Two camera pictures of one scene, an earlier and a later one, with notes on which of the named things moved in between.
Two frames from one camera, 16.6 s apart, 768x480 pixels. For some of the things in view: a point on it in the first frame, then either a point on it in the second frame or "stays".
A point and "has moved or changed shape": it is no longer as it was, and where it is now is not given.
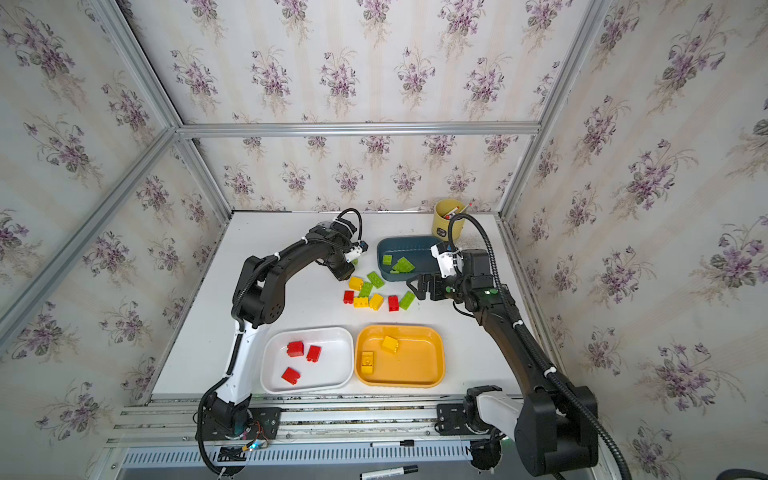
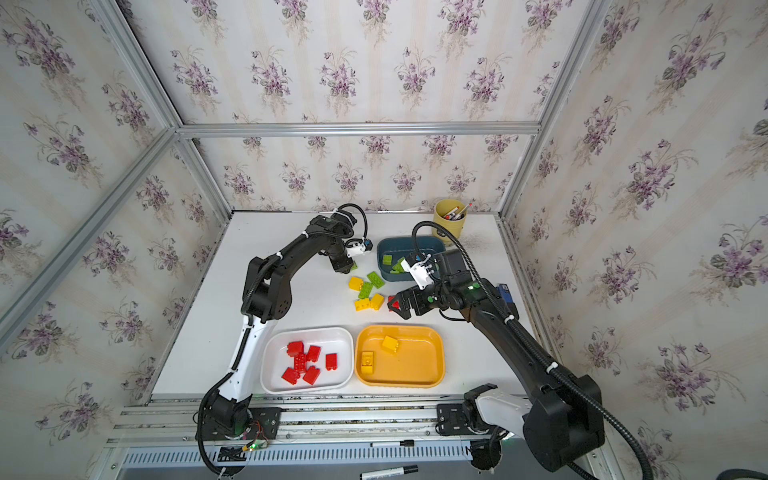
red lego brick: (295, 348) stays
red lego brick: (393, 303) has moved or changed shape
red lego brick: (291, 375) stays
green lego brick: (402, 265) stays
